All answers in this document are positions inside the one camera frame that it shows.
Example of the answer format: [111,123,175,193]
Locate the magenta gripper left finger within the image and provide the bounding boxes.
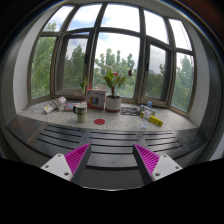
[42,144,91,185]

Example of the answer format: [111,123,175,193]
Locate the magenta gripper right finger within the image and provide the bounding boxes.
[133,144,182,185]

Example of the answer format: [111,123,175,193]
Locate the clear plastic water bottle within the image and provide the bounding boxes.
[142,101,152,128]

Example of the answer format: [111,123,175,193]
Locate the yellow box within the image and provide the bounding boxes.
[140,111,163,127]

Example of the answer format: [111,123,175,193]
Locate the red round coaster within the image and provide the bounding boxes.
[94,119,105,125]

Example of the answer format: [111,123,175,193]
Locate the flat colourful packet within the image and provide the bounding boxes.
[63,103,77,112]

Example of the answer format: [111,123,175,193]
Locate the black booklet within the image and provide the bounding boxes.
[120,107,140,116]

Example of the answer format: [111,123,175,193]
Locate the red and white box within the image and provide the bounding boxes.
[86,89,106,109]

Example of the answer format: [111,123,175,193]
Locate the white pot with green plant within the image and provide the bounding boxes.
[104,69,126,113]

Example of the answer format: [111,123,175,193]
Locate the small green plant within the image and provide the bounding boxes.
[80,77,88,96]

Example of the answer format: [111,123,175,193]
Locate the white mug with black handle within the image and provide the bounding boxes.
[73,104,87,123]

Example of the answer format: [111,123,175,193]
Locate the window frame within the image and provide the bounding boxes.
[28,1,196,115]

